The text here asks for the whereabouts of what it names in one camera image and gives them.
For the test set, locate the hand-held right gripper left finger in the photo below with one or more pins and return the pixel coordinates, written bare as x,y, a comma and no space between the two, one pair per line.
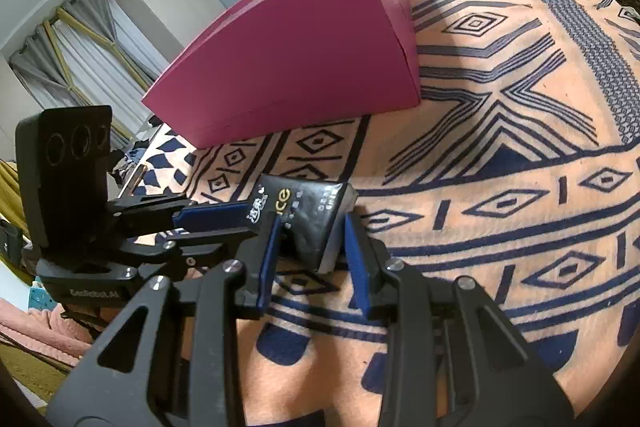
267,262

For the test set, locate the yellow cloth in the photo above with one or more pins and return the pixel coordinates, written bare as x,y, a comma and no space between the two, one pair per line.
12,207

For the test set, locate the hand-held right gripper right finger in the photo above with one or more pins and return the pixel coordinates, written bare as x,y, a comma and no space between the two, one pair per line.
356,267

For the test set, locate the orange navy patterned blanket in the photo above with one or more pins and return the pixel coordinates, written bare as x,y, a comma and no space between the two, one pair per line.
500,157

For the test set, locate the magenta cardboard box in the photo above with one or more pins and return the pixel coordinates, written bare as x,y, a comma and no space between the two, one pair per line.
300,57

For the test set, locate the grey curtain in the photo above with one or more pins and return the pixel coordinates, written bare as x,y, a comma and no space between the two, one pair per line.
100,27
35,82

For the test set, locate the dark blue clothes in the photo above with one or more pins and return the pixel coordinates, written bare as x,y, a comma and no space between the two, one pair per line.
130,159

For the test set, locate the black packet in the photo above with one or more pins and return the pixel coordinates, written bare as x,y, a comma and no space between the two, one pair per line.
310,207

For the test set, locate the blue plastic basket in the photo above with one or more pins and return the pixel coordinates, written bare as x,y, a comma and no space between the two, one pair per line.
42,299

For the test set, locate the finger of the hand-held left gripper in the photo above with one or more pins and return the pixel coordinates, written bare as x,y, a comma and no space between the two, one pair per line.
200,247
220,216

